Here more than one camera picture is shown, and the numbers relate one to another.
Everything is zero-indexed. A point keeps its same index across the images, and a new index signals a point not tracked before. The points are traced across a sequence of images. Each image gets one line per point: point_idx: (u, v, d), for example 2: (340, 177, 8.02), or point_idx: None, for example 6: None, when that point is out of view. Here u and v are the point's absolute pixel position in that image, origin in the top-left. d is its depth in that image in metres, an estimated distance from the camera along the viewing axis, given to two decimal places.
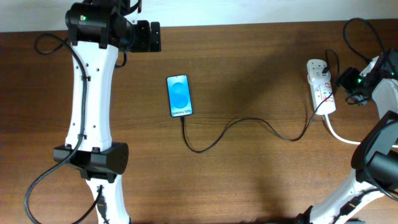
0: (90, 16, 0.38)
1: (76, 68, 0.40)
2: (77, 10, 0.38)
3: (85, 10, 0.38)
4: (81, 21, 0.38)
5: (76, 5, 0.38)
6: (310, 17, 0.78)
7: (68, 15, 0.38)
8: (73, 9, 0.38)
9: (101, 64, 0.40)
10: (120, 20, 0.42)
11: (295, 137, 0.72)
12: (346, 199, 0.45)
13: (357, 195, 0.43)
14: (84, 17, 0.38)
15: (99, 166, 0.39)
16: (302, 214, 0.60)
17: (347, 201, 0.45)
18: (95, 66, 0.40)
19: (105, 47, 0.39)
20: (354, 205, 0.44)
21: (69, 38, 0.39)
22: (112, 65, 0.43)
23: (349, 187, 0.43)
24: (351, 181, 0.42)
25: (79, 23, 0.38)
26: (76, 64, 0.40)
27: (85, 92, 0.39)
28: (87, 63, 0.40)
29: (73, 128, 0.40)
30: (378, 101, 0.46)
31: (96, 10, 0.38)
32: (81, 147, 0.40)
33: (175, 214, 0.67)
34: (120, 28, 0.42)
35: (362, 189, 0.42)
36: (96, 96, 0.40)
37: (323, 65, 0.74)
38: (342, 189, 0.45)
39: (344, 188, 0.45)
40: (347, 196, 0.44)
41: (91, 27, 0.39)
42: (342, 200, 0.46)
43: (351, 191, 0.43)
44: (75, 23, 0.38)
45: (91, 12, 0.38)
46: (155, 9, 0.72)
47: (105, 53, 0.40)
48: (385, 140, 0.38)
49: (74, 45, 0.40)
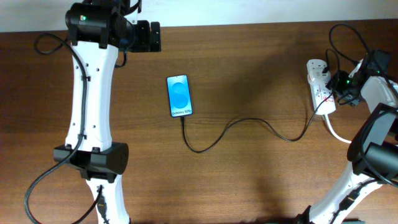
0: (90, 16, 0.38)
1: (76, 68, 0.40)
2: (77, 10, 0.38)
3: (86, 10, 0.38)
4: (81, 21, 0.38)
5: (76, 5, 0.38)
6: (310, 17, 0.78)
7: (68, 15, 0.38)
8: (73, 9, 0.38)
9: (101, 64, 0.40)
10: (119, 20, 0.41)
11: (295, 137, 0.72)
12: (345, 193, 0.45)
13: (356, 188, 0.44)
14: (84, 17, 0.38)
15: (98, 167, 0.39)
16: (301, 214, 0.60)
17: (346, 195, 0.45)
18: (95, 66, 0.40)
19: (105, 47, 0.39)
20: (353, 199, 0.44)
21: (69, 38, 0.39)
22: (112, 65, 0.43)
23: (347, 181, 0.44)
24: (349, 173, 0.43)
25: (79, 23, 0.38)
26: (76, 64, 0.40)
27: (85, 92, 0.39)
28: (86, 63, 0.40)
29: (73, 128, 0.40)
30: (367, 98, 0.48)
31: (96, 10, 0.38)
32: (81, 147, 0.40)
33: (175, 214, 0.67)
34: (120, 28, 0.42)
35: (360, 182, 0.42)
36: (96, 96, 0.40)
37: (323, 65, 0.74)
38: (341, 183, 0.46)
39: (342, 183, 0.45)
40: (346, 190, 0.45)
41: (91, 27, 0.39)
42: (341, 195, 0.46)
43: (349, 185, 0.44)
44: (75, 23, 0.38)
45: (91, 12, 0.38)
46: (155, 9, 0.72)
47: (105, 53, 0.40)
48: (378, 130, 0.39)
49: (74, 45, 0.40)
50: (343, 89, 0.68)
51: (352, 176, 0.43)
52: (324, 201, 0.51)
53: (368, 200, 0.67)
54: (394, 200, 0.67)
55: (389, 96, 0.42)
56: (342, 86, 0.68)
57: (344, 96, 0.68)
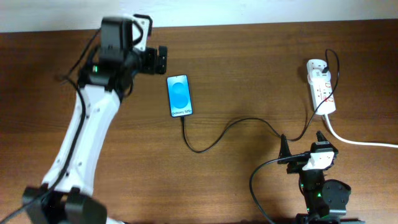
0: (101, 70, 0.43)
1: (78, 107, 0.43)
2: (87, 69, 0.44)
3: (100, 64, 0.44)
4: (91, 78, 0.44)
5: (86, 65, 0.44)
6: (308, 17, 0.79)
7: (84, 66, 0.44)
8: (89, 61, 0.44)
9: (101, 105, 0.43)
10: (127, 63, 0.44)
11: (295, 137, 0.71)
12: None
13: None
14: (96, 70, 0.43)
15: (73, 214, 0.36)
16: (295, 217, 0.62)
17: None
18: (95, 107, 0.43)
19: (109, 94, 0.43)
20: None
21: (79, 83, 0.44)
22: (113, 111, 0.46)
23: None
24: None
25: (92, 74, 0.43)
26: (78, 105, 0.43)
27: (80, 129, 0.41)
28: (89, 104, 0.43)
29: (58, 164, 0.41)
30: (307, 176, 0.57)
31: (104, 66, 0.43)
32: (61, 186, 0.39)
33: (175, 214, 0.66)
34: (129, 82, 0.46)
35: None
36: (90, 136, 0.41)
37: (323, 65, 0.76)
38: None
39: None
40: None
41: (99, 78, 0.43)
42: None
43: None
44: (89, 74, 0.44)
45: (103, 66, 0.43)
46: (156, 9, 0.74)
47: (107, 98, 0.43)
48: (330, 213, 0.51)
49: (82, 88, 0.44)
50: (293, 166, 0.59)
51: (319, 155, 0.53)
52: (315, 180, 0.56)
53: (369, 200, 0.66)
54: (395, 200, 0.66)
55: (310, 170, 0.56)
56: (293, 168, 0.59)
57: (297, 167, 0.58)
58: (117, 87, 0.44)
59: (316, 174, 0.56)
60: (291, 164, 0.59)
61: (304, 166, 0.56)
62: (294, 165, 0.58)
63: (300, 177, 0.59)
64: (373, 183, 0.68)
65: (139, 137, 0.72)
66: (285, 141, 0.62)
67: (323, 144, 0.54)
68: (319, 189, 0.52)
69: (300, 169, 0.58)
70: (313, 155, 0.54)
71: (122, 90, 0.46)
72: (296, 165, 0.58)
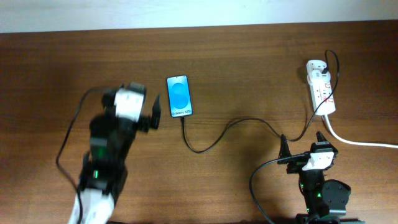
0: (99, 176, 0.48)
1: (74, 214, 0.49)
2: (88, 173, 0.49)
3: (99, 170, 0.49)
4: (91, 180, 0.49)
5: (87, 168, 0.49)
6: (308, 18, 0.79)
7: (83, 180, 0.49)
8: (91, 164, 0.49)
9: (96, 214, 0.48)
10: (115, 160, 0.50)
11: (295, 137, 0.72)
12: None
13: None
14: (96, 175, 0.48)
15: None
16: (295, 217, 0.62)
17: None
18: (92, 210, 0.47)
19: (105, 198, 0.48)
20: None
21: (79, 186, 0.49)
22: (113, 201, 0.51)
23: None
24: None
25: (91, 177, 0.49)
26: (75, 211, 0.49)
27: (84, 211, 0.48)
28: (84, 211, 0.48)
29: None
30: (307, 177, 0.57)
31: (102, 169, 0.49)
32: None
33: (175, 214, 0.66)
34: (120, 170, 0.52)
35: None
36: (91, 217, 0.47)
37: (323, 65, 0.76)
38: None
39: None
40: None
41: (98, 183, 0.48)
42: None
43: None
44: (89, 175, 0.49)
45: (101, 173, 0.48)
46: (156, 10, 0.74)
47: (102, 206, 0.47)
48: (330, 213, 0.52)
49: (81, 192, 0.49)
50: (293, 166, 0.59)
51: (319, 155, 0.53)
52: (314, 180, 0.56)
53: (369, 200, 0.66)
54: (393, 201, 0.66)
55: (310, 171, 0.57)
56: (293, 168, 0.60)
57: (297, 167, 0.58)
58: (112, 191, 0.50)
59: (316, 175, 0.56)
60: (290, 164, 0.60)
61: (304, 166, 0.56)
62: (293, 165, 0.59)
63: (299, 177, 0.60)
64: (372, 183, 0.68)
65: (139, 137, 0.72)
66: (285, 142, 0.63)
67: (323, 144, 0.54)
68: (320, 189, 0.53)
69: (299, 170, 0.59)
70: (313, 155, 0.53)
71: (115, 193, 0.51)
72: (296, 165, 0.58)
